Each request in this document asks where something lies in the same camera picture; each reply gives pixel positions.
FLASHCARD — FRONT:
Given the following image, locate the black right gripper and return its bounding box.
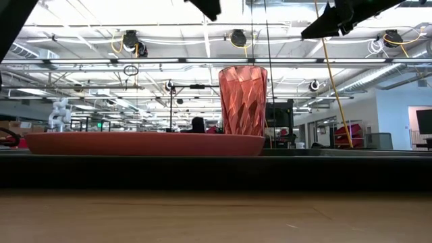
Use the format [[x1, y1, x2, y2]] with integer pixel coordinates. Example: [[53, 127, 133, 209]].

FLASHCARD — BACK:
[[300, 0, 406, 40]]

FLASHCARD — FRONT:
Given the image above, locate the orange faceted plastic cup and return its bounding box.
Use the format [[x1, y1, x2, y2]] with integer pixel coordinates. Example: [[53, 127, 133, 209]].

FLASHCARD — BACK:
[[218, 65, 269, 137]]

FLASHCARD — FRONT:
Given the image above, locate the orange plastic plate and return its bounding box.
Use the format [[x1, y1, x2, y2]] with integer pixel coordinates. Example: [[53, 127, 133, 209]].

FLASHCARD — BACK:
[[24, 131, 266, 157]]

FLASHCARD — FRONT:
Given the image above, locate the black plastic tray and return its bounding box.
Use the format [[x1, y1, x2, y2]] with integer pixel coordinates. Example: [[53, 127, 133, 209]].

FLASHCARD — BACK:
[[0, 148, 432, 190]]

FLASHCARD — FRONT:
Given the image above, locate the black background monitor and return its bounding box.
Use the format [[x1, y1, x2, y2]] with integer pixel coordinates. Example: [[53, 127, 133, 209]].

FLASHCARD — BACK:
[[267, 101, 294, 129]]

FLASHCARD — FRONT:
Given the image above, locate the person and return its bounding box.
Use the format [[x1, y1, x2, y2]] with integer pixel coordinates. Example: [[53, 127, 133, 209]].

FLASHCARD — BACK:
[[182, 116, 207, 134]]

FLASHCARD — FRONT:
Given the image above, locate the gray cabinet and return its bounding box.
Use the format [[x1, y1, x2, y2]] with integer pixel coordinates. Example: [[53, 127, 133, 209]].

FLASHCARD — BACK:
[[365, 132, 394, 151]]

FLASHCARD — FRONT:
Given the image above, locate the cardboard box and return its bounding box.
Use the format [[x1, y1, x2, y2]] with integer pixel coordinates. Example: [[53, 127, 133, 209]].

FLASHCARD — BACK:
[[0, 120, 45, 134]]

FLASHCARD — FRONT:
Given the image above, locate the black hanging cable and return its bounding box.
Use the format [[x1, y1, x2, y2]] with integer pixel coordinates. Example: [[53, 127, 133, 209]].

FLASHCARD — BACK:
[[262, 0, 276, 149]]

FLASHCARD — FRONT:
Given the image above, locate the silver ventilation duct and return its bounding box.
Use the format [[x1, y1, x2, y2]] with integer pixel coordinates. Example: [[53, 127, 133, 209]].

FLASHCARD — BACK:
[[332, 62, 432, 97]]

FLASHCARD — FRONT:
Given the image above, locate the yellow hanging cable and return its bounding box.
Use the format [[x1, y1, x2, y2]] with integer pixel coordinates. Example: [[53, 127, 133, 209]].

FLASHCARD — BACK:
[[313, 0, 354, 149]]

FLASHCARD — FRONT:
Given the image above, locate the black background rig frame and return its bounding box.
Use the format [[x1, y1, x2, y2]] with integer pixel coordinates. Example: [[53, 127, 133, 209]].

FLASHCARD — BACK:
[[168, 84, 220, 134]]

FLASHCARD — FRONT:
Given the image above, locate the black wall monitor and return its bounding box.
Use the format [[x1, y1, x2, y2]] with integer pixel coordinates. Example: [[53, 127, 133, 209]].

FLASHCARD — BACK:
[[415, 109, 432, 136]]

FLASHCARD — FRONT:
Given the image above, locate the black curved cable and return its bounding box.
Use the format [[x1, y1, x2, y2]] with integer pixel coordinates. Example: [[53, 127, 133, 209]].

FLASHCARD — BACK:
[[0, 127, 22, 148]]

